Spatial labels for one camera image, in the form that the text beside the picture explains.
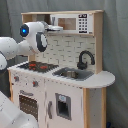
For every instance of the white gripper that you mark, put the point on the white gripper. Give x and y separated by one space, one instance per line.
52 28

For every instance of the toy microwave with door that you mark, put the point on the toy microwave with door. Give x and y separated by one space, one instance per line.
73 23

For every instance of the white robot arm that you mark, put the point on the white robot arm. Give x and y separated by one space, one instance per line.
34 42

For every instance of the wooden toy kitchen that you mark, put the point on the wooden toy kitchen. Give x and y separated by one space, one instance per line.
78 51

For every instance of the black stovetop with red burners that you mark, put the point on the black stovetop with red burners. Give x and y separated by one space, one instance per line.
38 66

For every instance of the right red stove knob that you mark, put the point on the right red stove knob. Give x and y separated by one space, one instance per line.
35 84

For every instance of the red stove knob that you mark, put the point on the red stove knob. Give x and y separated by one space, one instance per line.
16 78
35 84

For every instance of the left red stove knob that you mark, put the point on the left red stove knob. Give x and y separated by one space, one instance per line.
16 78

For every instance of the grey toy sink basin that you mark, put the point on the grey toy sink basin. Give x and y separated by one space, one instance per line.
73 74

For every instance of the toy oven door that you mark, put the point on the toy oven door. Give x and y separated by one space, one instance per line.
28 103

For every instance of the toy fridge door with dispenser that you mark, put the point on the toy fridge door with dispenser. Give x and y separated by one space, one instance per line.
64 106

